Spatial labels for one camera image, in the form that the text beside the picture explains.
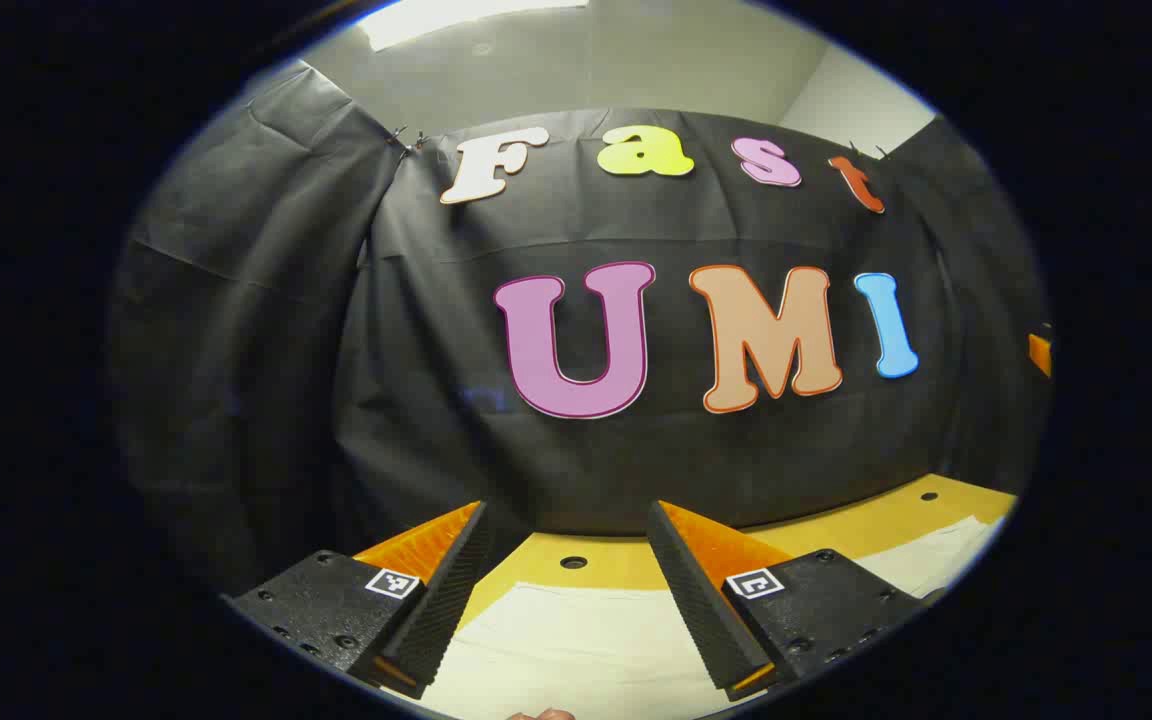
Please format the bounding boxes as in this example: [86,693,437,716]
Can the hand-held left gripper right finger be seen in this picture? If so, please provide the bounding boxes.
[646,500,932,701]

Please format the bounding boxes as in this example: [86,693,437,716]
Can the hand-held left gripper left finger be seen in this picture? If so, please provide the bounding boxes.
[226,500,490,701]

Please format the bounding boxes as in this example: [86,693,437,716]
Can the white jeans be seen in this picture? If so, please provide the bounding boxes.
[381,515,1009,720]

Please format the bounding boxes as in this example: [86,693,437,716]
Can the black backdrop cloth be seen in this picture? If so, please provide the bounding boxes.
[106,62,1052,601]

